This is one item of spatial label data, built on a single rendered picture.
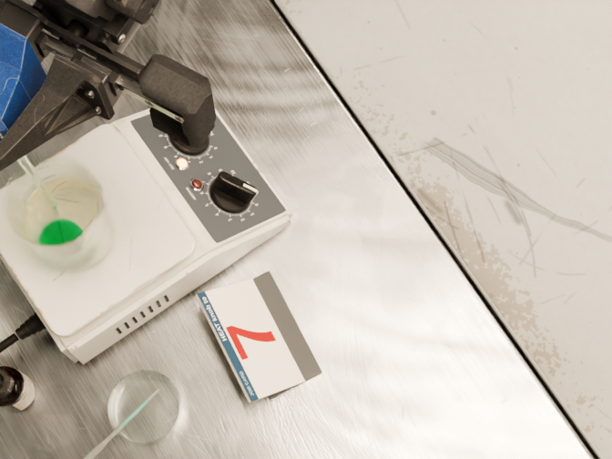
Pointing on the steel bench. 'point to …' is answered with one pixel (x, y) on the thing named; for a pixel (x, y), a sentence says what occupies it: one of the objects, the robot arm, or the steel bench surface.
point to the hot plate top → (111, 269)
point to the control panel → (224, 143)
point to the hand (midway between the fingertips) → (19, 117)
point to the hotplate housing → (163, 299)
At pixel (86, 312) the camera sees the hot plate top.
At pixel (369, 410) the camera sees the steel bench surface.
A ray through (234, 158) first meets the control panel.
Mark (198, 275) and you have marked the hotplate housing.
